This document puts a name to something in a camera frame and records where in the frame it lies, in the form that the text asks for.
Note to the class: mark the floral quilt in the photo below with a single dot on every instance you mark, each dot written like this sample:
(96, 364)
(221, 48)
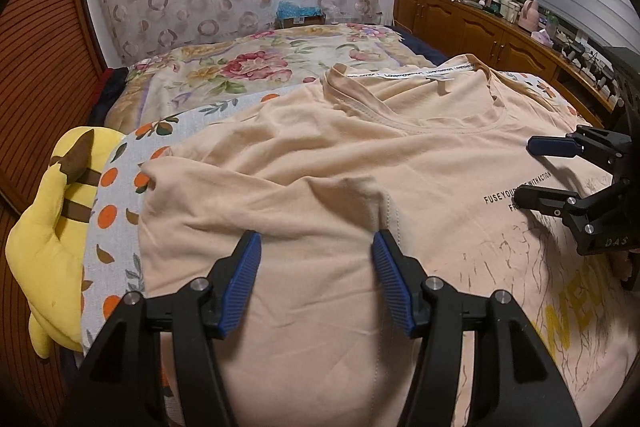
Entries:
(240, 67)

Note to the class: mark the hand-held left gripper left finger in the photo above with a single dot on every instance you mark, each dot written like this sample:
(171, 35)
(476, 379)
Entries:
(242, 287)

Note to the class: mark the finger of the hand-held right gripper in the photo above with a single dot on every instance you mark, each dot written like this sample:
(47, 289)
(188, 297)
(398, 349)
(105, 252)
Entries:
(552, 147)
(542, 199)

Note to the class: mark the peach printed t-shirt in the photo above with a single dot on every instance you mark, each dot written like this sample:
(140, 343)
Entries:
(325, 197)

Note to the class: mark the person's right hand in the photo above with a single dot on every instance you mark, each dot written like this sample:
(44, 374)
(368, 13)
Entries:
(627, 269)

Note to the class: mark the navy bed cover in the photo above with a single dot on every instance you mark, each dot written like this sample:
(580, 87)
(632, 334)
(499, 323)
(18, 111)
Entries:
(425, 47)

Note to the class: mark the orange fruit print bedsheet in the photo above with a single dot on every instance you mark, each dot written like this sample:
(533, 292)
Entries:
(120, 187)

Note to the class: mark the cardboard box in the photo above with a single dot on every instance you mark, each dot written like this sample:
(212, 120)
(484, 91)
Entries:
(302, 22)

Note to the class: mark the yellow plush toy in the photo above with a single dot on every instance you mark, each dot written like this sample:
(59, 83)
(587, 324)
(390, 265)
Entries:
(45, 257)

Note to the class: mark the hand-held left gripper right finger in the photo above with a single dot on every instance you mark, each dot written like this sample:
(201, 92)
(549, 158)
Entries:
(392, 287)

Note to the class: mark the wooden cabinet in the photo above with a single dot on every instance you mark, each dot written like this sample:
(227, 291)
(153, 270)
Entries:
(450, 17)

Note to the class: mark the wooden headboard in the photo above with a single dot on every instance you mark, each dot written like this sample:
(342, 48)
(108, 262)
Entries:
(45, 57)

